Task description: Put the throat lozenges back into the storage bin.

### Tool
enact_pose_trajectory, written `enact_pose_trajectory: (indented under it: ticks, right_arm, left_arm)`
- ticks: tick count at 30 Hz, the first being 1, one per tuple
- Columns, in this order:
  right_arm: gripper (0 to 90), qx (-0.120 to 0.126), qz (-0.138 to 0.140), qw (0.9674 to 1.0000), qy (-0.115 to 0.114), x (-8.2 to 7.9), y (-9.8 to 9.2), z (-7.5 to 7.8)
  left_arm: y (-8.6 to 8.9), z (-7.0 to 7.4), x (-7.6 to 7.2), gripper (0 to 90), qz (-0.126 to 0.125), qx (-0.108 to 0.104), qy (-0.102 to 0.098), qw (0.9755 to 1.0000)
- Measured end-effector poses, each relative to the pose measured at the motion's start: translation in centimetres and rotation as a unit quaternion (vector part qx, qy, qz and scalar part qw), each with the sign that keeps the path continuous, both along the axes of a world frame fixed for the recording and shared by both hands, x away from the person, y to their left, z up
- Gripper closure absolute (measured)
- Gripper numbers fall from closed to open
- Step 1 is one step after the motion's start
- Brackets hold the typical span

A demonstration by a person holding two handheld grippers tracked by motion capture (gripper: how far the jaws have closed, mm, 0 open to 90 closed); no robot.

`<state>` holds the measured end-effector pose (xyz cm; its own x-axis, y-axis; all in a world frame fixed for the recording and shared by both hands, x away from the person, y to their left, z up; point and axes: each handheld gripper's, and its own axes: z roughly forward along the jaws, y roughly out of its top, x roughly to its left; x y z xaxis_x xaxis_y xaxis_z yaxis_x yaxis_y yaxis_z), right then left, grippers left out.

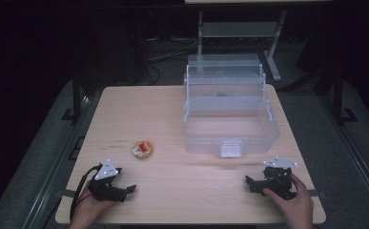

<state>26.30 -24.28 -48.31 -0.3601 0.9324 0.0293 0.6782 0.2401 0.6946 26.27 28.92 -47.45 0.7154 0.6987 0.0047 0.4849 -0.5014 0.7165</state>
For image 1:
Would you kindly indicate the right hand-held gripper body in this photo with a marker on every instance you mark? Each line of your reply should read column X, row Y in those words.
column 277, row 181

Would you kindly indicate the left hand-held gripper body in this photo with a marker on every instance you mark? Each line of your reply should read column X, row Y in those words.
column 104, row 187

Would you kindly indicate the person's left hand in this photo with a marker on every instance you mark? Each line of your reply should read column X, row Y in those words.
column 86, row 208

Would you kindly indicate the person's right hand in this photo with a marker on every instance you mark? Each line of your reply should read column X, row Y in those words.
column 295, row 208

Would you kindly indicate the round yellow box red label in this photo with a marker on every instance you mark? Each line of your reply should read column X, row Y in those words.
column 142, row 149

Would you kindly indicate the clear plastic tiered storage box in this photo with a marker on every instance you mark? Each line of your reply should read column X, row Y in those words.
column 231, row 127

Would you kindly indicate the grey table bracket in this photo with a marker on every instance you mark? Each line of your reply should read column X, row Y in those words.
column 67, row 193
column 318, row 194

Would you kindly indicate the aluminium frame rail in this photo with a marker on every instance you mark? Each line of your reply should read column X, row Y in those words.
column 357, row 159
column 51, row 165

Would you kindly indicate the black metal post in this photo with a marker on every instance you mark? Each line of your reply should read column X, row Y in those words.
column 338, row 95
column 76, row 95

